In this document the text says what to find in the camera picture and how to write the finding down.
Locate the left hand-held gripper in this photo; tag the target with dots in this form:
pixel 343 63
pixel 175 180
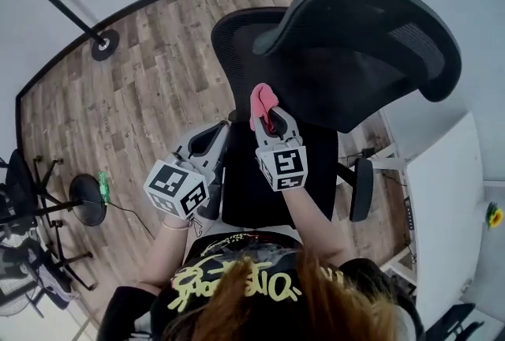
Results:
pixel 175 185

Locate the person's right forearm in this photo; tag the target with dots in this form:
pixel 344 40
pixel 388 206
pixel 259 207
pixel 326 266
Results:
pixel 315 229

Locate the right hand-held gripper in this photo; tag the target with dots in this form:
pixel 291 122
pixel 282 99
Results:
pixel 288 166

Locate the white desk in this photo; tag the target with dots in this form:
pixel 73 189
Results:
pixel 446 221

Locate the person's left forearm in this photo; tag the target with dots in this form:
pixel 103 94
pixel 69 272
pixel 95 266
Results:
pixel 167 252

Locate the black mesh office chair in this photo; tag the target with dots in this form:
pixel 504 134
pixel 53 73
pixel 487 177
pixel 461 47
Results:
pixel 347 67

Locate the pink cloth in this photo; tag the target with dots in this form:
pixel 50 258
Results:
pixel 261 99

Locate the black power adapter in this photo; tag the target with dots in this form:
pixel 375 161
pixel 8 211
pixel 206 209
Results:
pixel 369 152

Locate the black round base stand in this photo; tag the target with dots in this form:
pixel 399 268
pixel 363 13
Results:
pixel 87 199

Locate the grey mesh chair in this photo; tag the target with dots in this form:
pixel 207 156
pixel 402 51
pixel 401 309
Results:
pixel 16 284

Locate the black printed shirt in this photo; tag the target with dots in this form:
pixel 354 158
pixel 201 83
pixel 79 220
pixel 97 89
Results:
pixel 236 276

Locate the sunflower decoration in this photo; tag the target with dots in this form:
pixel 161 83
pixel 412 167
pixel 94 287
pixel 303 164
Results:
pixel 495 216

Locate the green circuit board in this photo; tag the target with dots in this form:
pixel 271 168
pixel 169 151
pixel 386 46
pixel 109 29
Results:
pixel 104 185

